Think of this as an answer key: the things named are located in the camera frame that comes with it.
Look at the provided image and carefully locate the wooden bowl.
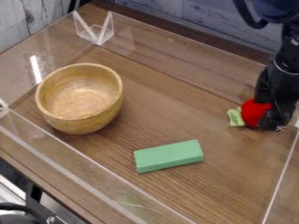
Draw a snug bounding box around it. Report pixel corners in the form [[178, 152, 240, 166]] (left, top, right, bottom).
[[35, 63, 124, 134]]

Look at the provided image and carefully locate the clear acrylic tray enclosure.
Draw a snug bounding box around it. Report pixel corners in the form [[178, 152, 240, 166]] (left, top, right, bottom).
[[0, 13, 298, 224]]

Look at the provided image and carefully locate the black metal table frame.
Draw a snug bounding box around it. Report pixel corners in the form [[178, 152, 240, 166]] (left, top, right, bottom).
[[26, 184, 80, 224]]

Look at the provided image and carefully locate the red plush strawberry toy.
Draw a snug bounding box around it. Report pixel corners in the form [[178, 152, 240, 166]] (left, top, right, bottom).
[[227, 99, 272, 128]]

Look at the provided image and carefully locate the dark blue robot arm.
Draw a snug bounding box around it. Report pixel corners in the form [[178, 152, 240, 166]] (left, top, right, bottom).
[[232, 0, 299, 131]]

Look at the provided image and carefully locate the black cable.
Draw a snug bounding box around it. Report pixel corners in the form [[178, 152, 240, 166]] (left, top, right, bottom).
[[0, 200, 40, 224]]

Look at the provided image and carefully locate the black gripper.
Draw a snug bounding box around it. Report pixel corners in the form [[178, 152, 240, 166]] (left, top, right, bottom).
[[255, 59, 299, 131]]

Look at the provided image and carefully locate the green rectangular block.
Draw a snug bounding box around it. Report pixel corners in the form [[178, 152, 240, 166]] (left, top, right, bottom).
[[135, 140, 204, 173]]

